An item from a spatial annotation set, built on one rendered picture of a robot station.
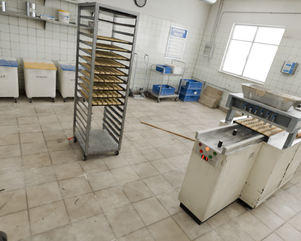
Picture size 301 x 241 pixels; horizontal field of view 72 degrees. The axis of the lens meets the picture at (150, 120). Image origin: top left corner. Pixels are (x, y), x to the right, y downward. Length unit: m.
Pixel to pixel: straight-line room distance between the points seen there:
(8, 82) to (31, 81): 0.36
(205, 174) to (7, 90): 3.78
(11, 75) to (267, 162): 4.21
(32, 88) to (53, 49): 1.06
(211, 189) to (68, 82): 3.60
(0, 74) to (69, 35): 1.62
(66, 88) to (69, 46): 1.03
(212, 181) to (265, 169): 0.71
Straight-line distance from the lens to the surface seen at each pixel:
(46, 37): 5.10
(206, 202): 2.10
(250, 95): 2.49
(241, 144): 1.97
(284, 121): 2.41
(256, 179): 2.57
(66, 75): 4.61
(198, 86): 6.51
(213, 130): 2.09
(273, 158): 2.43
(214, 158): 1.85
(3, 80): 4.54
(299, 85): 5.51
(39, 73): 4.52
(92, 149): 2.79
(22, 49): 5.09
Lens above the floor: 1.61
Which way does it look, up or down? 22 degrees down
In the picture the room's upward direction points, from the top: 11 degrees clockwise
